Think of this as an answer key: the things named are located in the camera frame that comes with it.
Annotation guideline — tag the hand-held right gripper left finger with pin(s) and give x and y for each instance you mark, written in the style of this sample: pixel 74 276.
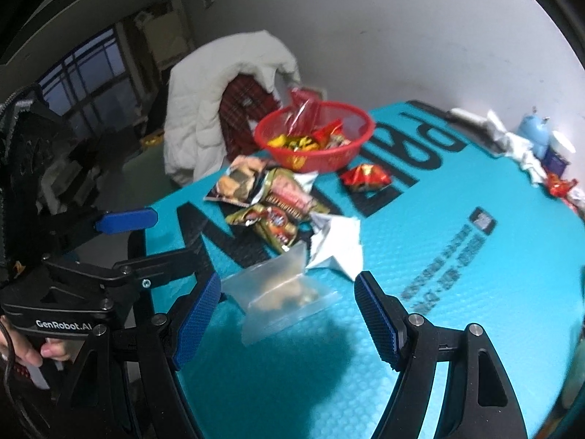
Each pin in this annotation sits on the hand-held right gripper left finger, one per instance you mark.
pixel 196 320

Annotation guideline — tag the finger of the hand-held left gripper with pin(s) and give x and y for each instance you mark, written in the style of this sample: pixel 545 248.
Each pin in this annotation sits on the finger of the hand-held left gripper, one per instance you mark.
pixel 137 272
pixel 128 221

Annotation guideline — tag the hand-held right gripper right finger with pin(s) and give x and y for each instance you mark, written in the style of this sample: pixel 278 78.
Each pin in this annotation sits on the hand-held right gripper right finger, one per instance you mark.
pixel 374 320

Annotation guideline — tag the white snack packet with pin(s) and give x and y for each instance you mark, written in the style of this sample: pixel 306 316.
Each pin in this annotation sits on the white snack packet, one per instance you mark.
pixel 338 242

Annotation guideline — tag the clear zip bag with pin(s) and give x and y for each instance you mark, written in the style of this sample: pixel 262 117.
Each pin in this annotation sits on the clear zip bag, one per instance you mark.
pixel 283 292

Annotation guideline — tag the seaweed sandwich snack bag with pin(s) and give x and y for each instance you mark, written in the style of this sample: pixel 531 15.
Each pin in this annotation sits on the seaweed sandwich snack bag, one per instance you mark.
pixel 237 183

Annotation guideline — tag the gold green snack bag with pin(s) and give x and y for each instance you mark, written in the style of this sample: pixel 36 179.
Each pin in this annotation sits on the gold green snack bag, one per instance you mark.
pixel 274 222

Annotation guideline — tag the small red snack packet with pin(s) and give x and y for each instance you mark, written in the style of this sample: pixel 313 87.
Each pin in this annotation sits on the small red snack packet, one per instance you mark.
pixel 365 177

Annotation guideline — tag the red plastic mesh basket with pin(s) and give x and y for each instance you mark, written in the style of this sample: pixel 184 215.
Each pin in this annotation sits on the red plastic mesh basket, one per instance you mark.
pixel 315 160

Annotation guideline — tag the yellow snack packet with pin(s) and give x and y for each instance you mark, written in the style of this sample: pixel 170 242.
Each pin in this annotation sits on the yellow snack packet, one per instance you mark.
pixel 285 142

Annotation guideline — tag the red orange cartoon snack packet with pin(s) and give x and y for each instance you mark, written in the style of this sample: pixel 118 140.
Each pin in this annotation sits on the red orange cartoon snack packet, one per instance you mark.
pixel 327 132

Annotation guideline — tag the large red snack bag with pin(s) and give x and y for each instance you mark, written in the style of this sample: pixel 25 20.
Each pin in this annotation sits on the large red snack bag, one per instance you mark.
pixel 301 112

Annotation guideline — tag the person's left hand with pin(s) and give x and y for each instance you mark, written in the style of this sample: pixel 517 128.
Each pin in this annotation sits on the person's left hand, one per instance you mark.
pixel 25 352

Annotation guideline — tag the dark framed window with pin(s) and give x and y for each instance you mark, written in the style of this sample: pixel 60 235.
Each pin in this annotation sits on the dark framed window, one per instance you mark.
pixel 87 77

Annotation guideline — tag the white quilted jacket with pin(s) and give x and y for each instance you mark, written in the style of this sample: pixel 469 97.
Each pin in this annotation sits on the white quilted jacket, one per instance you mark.
pixel 192 100

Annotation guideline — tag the red plaid scarf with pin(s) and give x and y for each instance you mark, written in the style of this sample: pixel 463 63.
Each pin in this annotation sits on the red plaid scarf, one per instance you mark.
pixel 237 109

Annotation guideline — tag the pale yellow board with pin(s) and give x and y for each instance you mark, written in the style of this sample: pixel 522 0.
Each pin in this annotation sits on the pale yellow board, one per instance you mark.
pixel 167 36

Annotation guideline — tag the crumpled white tissues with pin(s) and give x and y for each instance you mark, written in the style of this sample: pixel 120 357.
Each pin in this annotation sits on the crumpled white tissues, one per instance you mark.
pixel 512 141

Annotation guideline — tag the red candy wrappers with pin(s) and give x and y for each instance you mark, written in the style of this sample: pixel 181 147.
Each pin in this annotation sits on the red candy wrappers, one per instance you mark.
pixel 560 186

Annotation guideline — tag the white and navy jar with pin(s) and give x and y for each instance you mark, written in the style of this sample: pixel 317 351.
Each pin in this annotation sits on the white and navy jar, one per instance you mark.
pixel 560 151

